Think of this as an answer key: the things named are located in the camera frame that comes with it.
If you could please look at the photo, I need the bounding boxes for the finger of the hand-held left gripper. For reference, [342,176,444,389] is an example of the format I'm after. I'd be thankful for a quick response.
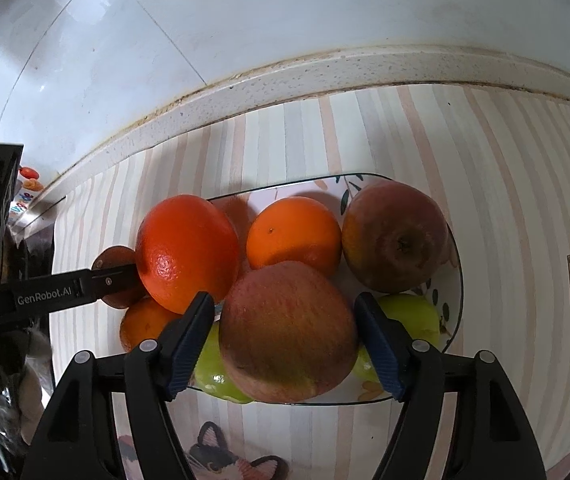
[77,260,142,307]

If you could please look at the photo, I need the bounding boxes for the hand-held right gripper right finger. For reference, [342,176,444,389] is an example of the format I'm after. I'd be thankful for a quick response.
[354,291,548,480]

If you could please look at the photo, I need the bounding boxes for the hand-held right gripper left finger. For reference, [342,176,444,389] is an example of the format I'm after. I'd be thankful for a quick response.
[20,291,216,480]

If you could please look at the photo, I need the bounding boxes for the small dark red apple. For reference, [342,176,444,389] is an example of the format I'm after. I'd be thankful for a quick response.
[91,246,146,309]

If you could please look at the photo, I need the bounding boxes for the green apple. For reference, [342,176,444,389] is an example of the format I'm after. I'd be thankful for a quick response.
[352,294,441,383]
[187,320,256,405]

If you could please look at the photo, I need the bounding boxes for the large red-orange orange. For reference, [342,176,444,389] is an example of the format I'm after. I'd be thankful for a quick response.
[136,194,241,315]

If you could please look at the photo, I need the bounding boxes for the pink-tan apple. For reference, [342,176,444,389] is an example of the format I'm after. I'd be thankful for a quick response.
[218,261,359,403]

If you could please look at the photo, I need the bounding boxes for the dark red-green apple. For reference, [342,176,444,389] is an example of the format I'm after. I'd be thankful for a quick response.
[341,181,450,295]

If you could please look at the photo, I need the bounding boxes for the oval floral ceramic plate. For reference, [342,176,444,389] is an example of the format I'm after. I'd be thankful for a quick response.
[115,173,463,407]

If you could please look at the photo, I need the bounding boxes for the striped cat-print tablecloth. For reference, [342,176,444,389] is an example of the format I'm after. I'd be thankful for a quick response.
[47,82,570,480]

